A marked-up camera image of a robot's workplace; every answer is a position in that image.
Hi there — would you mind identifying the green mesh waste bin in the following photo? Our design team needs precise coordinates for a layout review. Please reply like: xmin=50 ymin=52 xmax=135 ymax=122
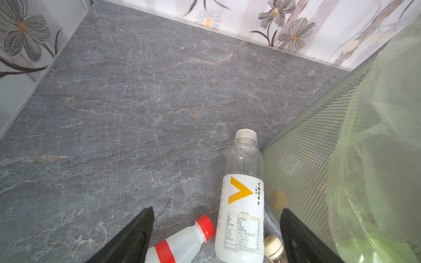
xmin=262 ymin=52 xmax=378 ymax=253

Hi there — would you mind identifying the small clear cream-label bottle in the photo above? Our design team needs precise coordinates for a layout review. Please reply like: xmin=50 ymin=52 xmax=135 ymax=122
xmin=264 ymin=235 xmax=288 ymax=263

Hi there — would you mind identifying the clear water bottle red cap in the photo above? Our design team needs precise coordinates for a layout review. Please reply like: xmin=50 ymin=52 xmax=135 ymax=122
xmin=145 ymin=215 xmax=215 ymax=263

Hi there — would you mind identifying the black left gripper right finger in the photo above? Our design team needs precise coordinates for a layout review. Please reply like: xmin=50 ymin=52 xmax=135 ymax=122
xmin=280 ymin=208 xmax=344 ymax=263

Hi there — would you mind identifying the white bottle yellow arrow label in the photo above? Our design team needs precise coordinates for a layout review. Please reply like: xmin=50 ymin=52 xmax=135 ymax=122
xmin=214 ymin=129 xmax=264 ymax=263

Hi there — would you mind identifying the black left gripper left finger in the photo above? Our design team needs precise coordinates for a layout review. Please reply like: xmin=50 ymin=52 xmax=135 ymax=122
xmin=87 ymin=207 xmax=155 ymax=263

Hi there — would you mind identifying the green plastic bin liner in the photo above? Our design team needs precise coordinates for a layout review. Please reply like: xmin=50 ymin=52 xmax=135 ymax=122
xmin=326 ymin=19 xmax=421 ymax=263

